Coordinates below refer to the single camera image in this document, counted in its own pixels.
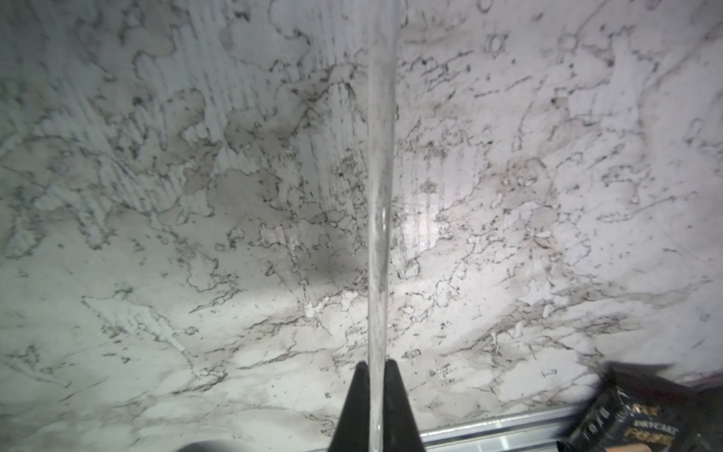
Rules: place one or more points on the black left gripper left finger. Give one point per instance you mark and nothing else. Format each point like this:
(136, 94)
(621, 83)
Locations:
(353, 428)

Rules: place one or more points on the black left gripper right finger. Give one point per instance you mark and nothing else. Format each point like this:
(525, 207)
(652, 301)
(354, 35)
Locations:
(400, 432)

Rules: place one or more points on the white glass stirring rod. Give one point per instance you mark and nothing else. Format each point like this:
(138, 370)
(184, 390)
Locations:
(382, 34)

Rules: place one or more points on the black snack packet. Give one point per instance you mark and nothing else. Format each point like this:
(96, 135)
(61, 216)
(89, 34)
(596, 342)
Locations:
(634, 411)

